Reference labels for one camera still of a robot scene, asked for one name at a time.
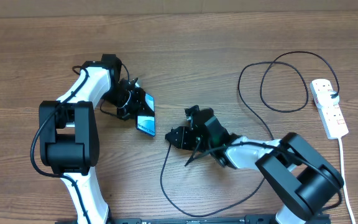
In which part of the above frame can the white charger adapter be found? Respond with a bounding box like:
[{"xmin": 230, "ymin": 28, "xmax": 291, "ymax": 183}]
[{"xmin": 314, "ymin": 91, "xmax": 339, "ymax": 108}]

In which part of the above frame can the Galaxy smartphone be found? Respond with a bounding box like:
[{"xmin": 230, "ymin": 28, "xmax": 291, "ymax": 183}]
[{"xmin": 135, "ymin": 92, "xmax": 157, "ymax": 138}]

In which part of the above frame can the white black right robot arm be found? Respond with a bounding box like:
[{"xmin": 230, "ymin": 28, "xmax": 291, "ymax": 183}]
[{"xmin": 165, "ymin": 105, "xmax": 344, "ymax": 223}]

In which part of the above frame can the white power strip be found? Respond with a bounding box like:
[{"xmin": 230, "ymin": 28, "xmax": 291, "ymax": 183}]
[{"xmin": 310, "ymin": 79, "xmax": 349, "ymax": 139}]

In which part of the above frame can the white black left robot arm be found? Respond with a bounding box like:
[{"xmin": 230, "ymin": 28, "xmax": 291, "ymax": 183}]
[{"xmin": 30, "ymin": 54, "xmax": 155, "ymax": 223}]

